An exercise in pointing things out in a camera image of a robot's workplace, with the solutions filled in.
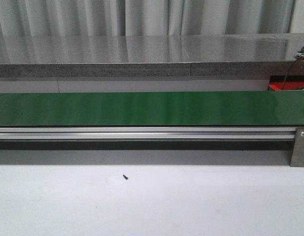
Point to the red plastic tray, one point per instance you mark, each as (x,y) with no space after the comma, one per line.
(291,83)

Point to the metal conveyor support bracket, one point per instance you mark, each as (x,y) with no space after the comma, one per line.
(297,159)

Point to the grey curtain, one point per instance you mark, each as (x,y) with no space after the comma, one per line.
(143,17)

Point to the small green circuit board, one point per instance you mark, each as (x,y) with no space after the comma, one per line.
(300,53)

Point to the aluminium conveyor frame rail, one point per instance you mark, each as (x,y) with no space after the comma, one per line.
(148,133)

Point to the grey stone counter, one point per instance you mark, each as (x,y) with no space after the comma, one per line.
(150,56)

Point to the green conveyor belt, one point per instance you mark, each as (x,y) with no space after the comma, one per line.
(153,108)

